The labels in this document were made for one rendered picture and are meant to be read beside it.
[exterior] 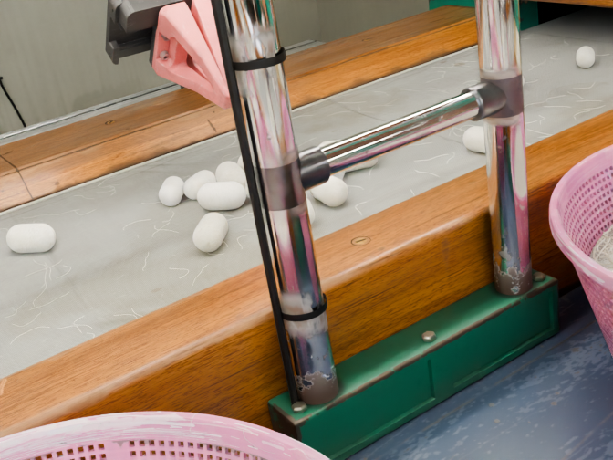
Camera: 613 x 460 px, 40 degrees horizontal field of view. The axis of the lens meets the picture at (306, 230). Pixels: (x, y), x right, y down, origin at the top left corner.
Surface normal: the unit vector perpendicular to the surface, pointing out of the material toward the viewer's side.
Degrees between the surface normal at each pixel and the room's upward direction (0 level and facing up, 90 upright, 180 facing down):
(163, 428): 75
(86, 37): 90
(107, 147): 45
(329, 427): 90
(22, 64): 90
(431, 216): 0
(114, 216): 0
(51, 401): 0
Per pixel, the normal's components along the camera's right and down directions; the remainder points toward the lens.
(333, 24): -0.82, 0.35
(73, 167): 0.28, -0.44
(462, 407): -0.15, -0.89
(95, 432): -0.01, 0.17
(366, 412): 0.55, 0.28
